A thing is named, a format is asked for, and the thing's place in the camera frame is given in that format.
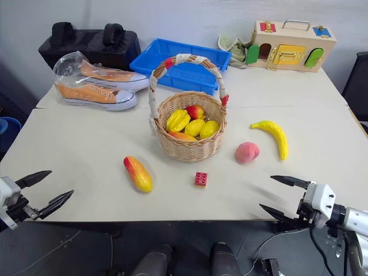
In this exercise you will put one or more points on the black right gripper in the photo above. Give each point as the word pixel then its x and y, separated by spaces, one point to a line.
pixel 303 209

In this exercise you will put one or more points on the blue bucket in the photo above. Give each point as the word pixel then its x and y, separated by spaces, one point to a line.
pixel 8 135

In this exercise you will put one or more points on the black chair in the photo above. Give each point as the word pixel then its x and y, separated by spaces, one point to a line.
pixel 358 86

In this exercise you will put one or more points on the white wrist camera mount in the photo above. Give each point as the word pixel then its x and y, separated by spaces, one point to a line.
pixel 319 201
pixel 8 193

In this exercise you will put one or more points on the red toy building brick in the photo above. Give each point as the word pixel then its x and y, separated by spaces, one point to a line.
pixel 201 179

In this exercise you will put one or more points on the pink peach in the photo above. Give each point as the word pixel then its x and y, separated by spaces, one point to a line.
pixel 245 153

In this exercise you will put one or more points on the red apple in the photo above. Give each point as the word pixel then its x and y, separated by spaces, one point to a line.
pixel 196 111

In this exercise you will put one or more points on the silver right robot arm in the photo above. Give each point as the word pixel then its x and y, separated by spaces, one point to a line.
pixel 358 224

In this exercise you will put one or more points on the yellow lemon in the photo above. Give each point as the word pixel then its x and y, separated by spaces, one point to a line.
pixel 194 128
pixel 210 130

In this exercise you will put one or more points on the orange sneakers in bag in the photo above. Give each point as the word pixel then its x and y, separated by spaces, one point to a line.
pixel 69 64

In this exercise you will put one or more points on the blue plastic bin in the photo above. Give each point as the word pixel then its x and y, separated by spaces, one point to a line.
pixel 184 74

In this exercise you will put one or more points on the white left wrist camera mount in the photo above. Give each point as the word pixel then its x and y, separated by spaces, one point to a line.
pixel 8 193

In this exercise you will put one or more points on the dark rounded shape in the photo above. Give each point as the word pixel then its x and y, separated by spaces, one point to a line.
pixel 153 261
pixel 224 260

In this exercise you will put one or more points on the orange canvas sneaker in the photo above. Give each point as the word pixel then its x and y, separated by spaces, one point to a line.
pixel 95 96
pixel 115 77

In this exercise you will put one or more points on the red and yellow mango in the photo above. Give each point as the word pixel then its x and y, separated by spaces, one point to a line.
pixel 138 174

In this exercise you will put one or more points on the green crumpled cloth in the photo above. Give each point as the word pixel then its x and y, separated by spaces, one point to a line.
pixel 235 50

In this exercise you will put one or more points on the small black device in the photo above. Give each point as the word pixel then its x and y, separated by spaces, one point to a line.
pixel 270 267

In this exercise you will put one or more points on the yellow banana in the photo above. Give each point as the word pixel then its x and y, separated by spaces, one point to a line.
pixel 279 136

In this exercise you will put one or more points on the black fabric bag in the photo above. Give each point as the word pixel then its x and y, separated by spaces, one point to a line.
pixel 86 46

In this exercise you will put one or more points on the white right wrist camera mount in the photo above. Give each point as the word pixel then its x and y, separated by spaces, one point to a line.
pixel 319 201

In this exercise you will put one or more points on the orange mango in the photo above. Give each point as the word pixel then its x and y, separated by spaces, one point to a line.
pixel 181 136

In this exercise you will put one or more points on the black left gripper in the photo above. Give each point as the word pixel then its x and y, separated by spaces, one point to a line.
pixel 20 209

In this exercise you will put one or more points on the yellow star fruit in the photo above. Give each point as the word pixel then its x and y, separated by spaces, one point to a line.
pixel 177 120

